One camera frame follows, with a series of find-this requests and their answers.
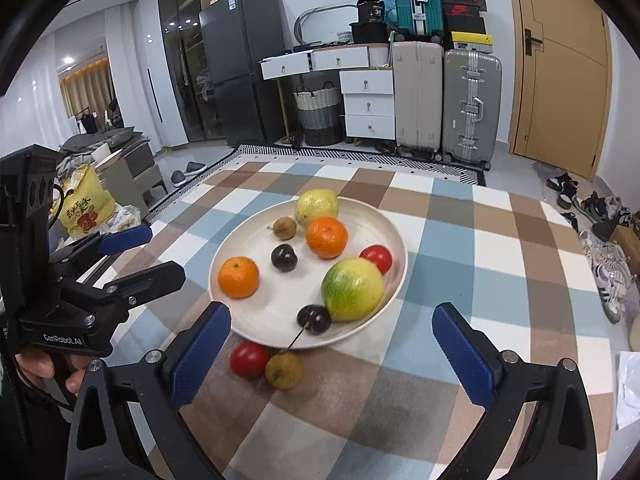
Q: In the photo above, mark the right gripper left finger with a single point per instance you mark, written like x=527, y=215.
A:
x=192, y=353

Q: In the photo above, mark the green yellow passion fruit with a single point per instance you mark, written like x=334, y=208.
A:
x=352, y=289

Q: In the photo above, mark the red cherry tomato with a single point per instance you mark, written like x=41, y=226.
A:
x=379, y=255
x=248, y=360

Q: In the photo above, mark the yellow plastic bag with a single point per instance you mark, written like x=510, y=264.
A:
x=87, y=205

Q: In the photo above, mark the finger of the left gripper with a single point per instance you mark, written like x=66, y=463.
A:
x=133, y=290
x=98, y=245

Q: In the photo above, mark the dark cherry with stem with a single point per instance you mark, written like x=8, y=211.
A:
x=314, y=319

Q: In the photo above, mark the white drawer cabinet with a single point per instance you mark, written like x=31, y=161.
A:
x=366, y=83

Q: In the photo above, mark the wooden door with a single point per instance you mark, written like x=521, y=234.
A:
x=562, y=85

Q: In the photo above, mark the silver aluminium suitcase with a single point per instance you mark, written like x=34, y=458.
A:
x=471, y=106

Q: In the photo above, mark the pale yellow passion fruit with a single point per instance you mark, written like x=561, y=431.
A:
x=314, y=204

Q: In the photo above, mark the large orange mandarin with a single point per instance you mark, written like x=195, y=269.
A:
x=326, y=237

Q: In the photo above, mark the person's left hand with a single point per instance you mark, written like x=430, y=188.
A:
x=39, y=367

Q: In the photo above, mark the dark cherry without stem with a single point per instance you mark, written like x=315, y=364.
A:
x=284, y=258

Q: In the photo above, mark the cream round plate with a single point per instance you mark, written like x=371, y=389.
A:
x=268, y=317

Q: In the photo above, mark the woven laundry basket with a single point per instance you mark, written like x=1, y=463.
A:
x=319, y=114

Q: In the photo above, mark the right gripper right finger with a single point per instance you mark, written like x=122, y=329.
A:
x=472, y=356

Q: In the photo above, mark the black refrigerator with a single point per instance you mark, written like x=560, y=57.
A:
x=238, y=35

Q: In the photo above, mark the brown longan with stem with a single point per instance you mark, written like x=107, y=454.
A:
x=284, y=228

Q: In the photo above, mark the stack of shoe boxes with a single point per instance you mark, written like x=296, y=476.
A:
x=465, y=22

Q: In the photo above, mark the small orange mandarin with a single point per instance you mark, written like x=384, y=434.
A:
x=238, y=277

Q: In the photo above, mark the beige suitcase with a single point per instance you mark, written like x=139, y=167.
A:
x=418, y=87

